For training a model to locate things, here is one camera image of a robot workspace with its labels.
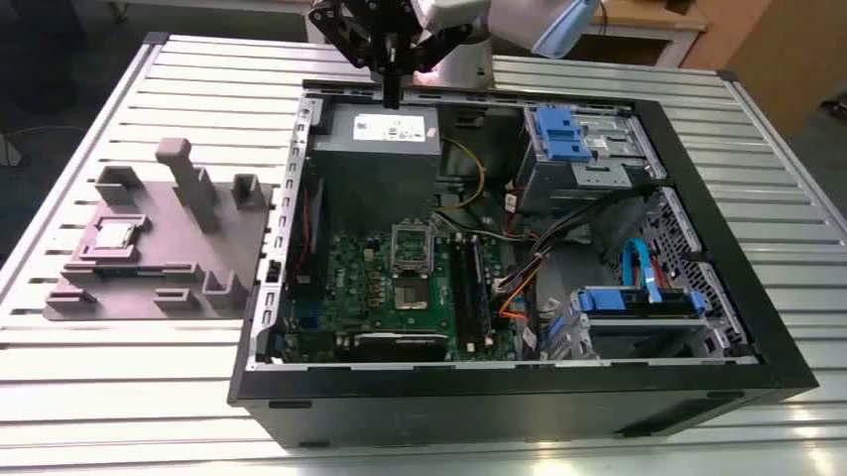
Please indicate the blue RAM stick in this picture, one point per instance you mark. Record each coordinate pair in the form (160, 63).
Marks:
(132, 272)

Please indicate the black open PC case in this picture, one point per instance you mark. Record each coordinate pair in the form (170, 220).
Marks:
(463, 411)

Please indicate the silver CPU chip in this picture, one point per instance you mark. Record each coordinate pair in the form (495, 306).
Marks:
(118, 235)

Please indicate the blue disk carrier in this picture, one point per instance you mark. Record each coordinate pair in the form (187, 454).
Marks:
(562, 134)

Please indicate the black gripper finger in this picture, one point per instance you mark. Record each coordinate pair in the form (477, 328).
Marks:
(338, 30)
(437, 54)

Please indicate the grey parts rack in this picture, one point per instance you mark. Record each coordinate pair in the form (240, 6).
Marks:
(159, 248)

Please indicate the black RAM slot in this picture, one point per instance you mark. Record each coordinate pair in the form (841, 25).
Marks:
(466, 292)
(459, 292)
(474, 292)

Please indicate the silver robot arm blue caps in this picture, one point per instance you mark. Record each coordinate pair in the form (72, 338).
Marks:
(463, 64)

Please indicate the metal drive cage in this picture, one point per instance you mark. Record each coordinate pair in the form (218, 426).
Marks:
(595, 178)

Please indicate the wooden desk white frame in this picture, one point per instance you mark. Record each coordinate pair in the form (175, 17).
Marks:
(662, 22)

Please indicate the blue port connector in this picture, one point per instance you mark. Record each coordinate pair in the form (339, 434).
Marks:
(307, 317)

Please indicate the metal disk bay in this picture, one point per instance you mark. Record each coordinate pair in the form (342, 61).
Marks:
(649, 337)

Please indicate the green motherboard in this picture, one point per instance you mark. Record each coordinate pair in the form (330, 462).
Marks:
(358, 258)

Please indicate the black graphics card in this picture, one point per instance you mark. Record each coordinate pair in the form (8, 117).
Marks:
(397, 345)

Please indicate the grey power supply unit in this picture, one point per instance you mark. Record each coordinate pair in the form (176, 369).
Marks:
(371, 188)

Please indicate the brown wooden cabinet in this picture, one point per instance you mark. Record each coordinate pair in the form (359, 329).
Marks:
(781, 49)

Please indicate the black case fan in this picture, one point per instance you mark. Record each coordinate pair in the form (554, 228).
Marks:
(314, 213)

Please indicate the hard disk in blue carrier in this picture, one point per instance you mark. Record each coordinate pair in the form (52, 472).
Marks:
(609, 301)

